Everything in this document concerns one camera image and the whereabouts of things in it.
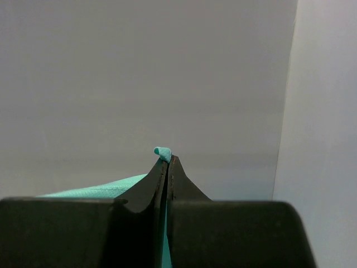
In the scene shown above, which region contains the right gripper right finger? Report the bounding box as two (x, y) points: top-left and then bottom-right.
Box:
(167, 156), (316, 267)

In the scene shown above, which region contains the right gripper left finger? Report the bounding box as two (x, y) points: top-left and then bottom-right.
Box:
(1, 160), (168, 267)

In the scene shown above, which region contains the teal green t shirt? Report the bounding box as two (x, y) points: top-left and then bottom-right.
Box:
(36, 146), (173, 268)

